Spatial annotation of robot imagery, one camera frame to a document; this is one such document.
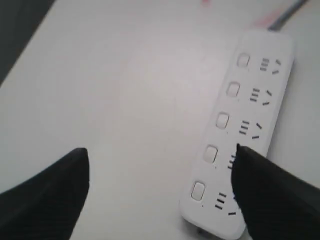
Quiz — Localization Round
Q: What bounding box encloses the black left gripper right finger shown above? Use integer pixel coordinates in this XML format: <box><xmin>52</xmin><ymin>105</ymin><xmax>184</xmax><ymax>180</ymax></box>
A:
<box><xmin>231</xmin><ymin>144</ymin><xmax>320</xmax><ymax>240</ymax></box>

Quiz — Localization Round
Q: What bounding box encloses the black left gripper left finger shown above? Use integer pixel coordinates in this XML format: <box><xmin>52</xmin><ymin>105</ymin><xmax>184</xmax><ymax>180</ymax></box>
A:
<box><xmin>0</xmin><ymin>147</ymin><xmax>90</xmax><ymax>240</ymax></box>

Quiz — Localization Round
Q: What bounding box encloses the white five-outlet power strip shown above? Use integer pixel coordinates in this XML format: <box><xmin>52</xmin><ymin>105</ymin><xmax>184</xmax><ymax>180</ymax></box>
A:
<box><xmin>179</xmin><ymin>29</ymin><xmax>295</xmax><ymax>240</ymax></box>

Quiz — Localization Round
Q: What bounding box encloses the grey backdrop cloth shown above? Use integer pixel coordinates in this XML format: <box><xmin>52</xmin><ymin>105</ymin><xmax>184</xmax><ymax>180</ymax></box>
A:
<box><xmin>0</xmin><ymin>0</ymin><xmax>54</xmax><ymax>83</ymax></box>

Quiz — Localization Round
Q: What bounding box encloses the grey power cable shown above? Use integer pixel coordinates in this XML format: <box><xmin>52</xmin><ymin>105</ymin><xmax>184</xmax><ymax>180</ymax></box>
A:
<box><xmin>267</xmin><ymin>0</ymin><xmax>311</xmax><ymax>32</ymax></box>

